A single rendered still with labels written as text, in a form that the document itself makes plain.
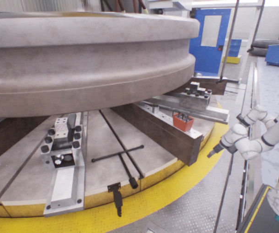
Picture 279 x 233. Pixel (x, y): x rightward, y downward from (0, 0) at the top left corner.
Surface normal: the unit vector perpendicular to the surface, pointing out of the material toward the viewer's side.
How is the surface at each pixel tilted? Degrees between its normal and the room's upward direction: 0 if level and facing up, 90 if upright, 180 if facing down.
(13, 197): 0
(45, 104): 90
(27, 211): 90
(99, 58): 90
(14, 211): 90
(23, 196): 0
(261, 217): 0
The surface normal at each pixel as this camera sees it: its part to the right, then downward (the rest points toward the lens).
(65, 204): 0.25, 0.47
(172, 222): 0.00, -0.88
